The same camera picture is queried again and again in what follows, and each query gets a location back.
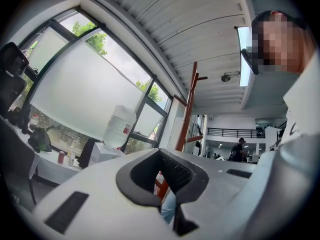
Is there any small clear plastic bottle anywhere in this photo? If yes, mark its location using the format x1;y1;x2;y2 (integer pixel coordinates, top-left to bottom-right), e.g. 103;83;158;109
67;145;76;168

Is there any large dark-framed window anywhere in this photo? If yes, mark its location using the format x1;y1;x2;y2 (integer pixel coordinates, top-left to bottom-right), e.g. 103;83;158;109
14;7;173;157

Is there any dark green bag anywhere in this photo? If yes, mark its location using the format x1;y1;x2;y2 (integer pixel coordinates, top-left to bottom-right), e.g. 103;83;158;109
27;124;55;153

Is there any wide white roller blind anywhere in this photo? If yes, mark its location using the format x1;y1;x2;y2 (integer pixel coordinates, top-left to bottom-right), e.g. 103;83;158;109
29;40;154;142

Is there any black bag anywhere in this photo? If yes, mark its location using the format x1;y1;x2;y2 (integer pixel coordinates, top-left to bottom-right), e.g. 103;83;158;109
76;137;98;170

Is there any narrow white roller blind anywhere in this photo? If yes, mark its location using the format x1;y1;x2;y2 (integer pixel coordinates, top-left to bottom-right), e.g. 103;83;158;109
136;101;165;138
24;25;70;74

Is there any round ceiling fixture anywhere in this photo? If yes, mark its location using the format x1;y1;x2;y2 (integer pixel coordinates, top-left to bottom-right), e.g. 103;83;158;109
220;71;241;83

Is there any wooden coat stand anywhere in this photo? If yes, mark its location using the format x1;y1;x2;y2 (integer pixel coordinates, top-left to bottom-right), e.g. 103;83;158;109
154;61;208;204

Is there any person's white printed shirt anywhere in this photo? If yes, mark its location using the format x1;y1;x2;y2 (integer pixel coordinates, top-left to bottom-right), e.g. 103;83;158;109
268;55;320;152

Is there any long ceiling lamp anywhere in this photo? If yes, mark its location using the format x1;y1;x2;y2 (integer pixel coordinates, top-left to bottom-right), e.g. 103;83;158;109
236;26;252;87

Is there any person's head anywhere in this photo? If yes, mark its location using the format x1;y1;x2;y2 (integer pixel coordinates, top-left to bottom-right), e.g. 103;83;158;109
251;10;318;75

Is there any white desk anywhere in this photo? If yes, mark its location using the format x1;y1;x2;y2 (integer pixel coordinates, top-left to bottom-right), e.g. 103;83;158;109
13;123;85;186

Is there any black head-mounted camera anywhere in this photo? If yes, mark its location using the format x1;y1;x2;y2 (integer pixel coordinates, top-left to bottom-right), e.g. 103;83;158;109
241;46;261;75

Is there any black balcony railing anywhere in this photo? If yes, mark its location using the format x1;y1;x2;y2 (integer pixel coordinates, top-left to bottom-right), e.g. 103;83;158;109
206;127;266;139

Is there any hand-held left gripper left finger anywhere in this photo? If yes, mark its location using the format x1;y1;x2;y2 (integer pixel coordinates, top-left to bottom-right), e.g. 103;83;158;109
13;148;179;240

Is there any clear water jug red label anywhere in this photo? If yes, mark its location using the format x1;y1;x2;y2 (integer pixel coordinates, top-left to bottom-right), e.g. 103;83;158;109
102;104;138;150

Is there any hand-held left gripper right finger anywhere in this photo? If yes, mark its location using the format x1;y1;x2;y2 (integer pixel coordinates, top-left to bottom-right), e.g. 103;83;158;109
159;148;258;240

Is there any person's black cap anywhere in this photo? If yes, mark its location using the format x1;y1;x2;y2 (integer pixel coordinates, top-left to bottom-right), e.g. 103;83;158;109
251;10;310;52

